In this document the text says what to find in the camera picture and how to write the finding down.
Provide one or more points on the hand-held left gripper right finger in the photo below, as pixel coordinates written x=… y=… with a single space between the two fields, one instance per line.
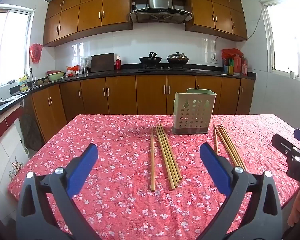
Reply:
x=215 y=170

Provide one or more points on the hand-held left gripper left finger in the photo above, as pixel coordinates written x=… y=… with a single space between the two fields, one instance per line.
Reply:
x=85 y=167

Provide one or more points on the bamboo chopstick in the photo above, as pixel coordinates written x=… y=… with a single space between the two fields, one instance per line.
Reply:
x=169 y=155
x=164 y=155
x=231 y=145
x=152 y=160
x=172 y=155
x=216 y=140
x=227 y=145

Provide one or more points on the bundle of bamboo chopsticks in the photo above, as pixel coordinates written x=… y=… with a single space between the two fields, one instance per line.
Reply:
x=166 y=155

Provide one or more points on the perforated pale green utensil holder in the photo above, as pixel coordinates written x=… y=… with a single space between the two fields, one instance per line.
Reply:
x=192 y=115

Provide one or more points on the red floral tablecloth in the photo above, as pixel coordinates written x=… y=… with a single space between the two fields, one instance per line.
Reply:
x=115 y=155

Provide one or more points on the white cup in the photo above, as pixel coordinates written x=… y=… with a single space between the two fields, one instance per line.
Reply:
x=292 y=74

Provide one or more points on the dark cloth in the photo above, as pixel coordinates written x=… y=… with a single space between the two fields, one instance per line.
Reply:
x=30 y=132

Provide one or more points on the wooden base cabinets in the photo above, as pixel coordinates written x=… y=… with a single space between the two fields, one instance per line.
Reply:
x=122 y=95

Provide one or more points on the small pink bottle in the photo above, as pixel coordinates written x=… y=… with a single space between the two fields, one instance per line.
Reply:
x=244 y=68

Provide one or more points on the green plastic basin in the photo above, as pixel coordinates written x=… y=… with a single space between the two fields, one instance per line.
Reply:
x=55 y=76

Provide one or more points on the large red bottle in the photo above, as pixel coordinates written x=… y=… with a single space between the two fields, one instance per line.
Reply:
x=237 y=63

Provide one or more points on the colourful seasoning boxes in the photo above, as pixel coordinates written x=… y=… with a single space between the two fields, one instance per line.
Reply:
x=227 y=68

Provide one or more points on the orange plastic bag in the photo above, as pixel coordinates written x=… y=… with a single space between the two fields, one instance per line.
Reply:
x=73 y=70

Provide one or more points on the clear plastic bag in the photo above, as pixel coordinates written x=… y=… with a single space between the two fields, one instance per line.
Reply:
x=86 y=63

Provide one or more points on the yellow detergent bottle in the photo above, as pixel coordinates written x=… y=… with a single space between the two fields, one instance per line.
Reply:
x=23 y=83

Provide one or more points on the metal sink faucet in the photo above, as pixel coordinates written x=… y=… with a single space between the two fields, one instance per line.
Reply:
x=31 y=76

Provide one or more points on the black stone countertop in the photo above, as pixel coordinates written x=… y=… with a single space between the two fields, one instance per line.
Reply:
x=130 y=71

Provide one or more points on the dark wooden cutting board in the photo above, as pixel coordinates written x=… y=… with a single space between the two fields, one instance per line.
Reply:
x=102 y=62

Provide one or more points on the slim red bottle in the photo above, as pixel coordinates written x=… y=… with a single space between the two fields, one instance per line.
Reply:
x=118 y=63

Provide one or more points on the crumpled red plastic bag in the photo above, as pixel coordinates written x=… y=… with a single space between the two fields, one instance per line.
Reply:
x=230 y=52

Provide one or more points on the black gas stove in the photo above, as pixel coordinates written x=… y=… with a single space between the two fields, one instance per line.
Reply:
x=165 y=68

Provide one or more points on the black wok with lid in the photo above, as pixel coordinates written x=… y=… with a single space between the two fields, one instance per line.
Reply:
x=177 y=58

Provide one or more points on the hanging red plastic bag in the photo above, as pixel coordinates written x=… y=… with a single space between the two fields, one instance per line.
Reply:
x=36 y=52

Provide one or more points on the black wok with ladle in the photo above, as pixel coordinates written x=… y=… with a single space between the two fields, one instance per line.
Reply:
x=150 y=60

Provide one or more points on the steel range hood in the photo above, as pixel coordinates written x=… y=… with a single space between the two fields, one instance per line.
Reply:
x=160 y=12

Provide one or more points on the window with white frame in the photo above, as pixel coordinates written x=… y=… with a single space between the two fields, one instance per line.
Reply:
x=10 y=45
x=287 y=37

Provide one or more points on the white wall socket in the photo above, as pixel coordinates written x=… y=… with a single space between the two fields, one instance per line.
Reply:
x=214 y=60

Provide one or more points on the wooden wall cabinet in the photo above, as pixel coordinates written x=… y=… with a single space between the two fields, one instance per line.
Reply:
x=90 y=12
x=215 y=12

